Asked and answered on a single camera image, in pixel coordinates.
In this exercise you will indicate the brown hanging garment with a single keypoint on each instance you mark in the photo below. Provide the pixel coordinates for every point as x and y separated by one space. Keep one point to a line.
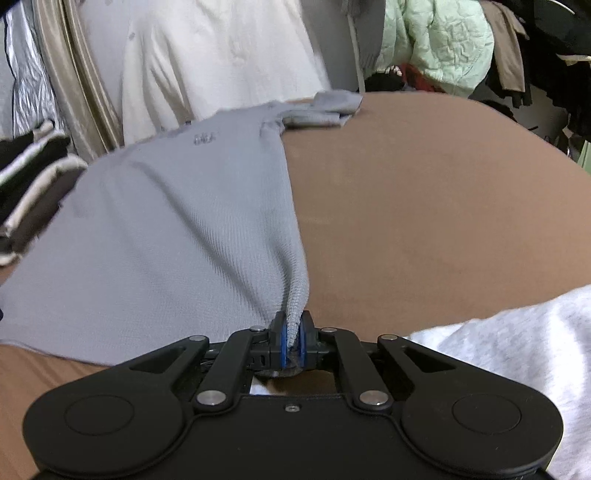
505 46

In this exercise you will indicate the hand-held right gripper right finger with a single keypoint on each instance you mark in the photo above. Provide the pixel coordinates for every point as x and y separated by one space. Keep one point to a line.
303 344

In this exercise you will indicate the white hanging garment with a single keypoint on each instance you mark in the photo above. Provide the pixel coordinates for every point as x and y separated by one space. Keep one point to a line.
207 55

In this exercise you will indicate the mint green quilted jacket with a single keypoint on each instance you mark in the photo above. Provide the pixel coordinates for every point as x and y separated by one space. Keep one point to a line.
438 41

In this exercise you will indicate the grey knit shirt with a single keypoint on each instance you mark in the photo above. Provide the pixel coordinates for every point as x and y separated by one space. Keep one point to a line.
175 230

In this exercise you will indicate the stack of folded clothes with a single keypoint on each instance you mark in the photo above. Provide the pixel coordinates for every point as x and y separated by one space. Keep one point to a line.
41 217

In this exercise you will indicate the beige curtain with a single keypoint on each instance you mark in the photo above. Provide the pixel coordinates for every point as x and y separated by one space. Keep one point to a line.
69 69

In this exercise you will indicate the silver quilted fabric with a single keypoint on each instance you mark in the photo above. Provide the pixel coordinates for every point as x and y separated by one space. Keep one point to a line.
23 69

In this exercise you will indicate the red and black cloth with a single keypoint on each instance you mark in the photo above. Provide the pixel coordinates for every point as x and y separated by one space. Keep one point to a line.
406 77

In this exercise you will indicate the dark hanging clothes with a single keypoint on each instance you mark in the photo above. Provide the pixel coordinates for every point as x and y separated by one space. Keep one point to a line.
558 50

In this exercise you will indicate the heather grey cloth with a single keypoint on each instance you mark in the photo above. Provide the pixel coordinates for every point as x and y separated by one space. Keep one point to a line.
531 350

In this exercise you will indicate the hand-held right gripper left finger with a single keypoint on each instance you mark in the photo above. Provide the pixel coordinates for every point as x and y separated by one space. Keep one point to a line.
278 342

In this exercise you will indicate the grey hanging cloth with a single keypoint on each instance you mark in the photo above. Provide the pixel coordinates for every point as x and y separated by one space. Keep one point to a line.
364 27

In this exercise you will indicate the black folded garment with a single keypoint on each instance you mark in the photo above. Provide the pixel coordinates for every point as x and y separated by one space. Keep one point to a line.
27 153

